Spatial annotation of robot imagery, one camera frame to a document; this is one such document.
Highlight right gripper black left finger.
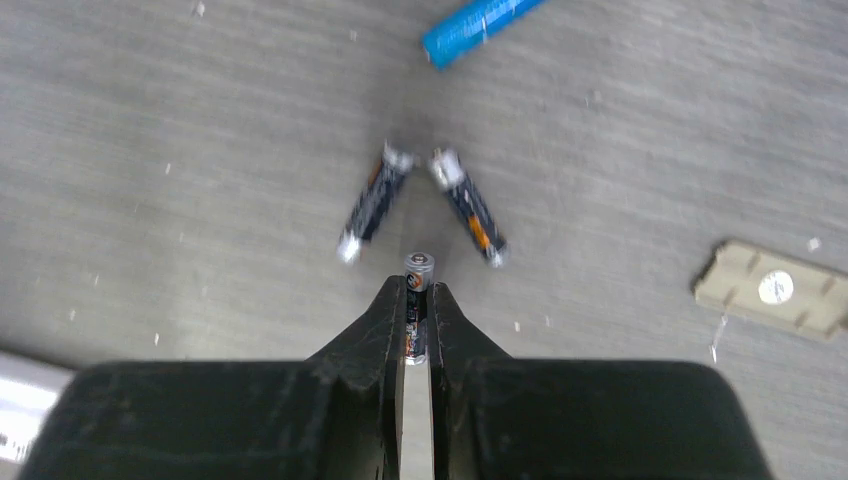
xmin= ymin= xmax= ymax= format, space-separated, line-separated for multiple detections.
xmin=19 ymin=276 xmax=405 ymax=479

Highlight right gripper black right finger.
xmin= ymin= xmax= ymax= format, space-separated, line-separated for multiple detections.
xmin=428 ymin=283 xmax=772 ymax=479

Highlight white remote control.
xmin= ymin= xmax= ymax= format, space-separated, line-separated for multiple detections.
xmin=1 ymin=351 xmax=75 ymax=465

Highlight black battery with white end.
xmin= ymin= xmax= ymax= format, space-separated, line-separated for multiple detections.
xmin=427 ymin=148 xmax=508 ymax=268

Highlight beige battery cover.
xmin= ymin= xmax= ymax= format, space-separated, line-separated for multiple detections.
xmin=692 ymin=239 xmax=847 ymax=341

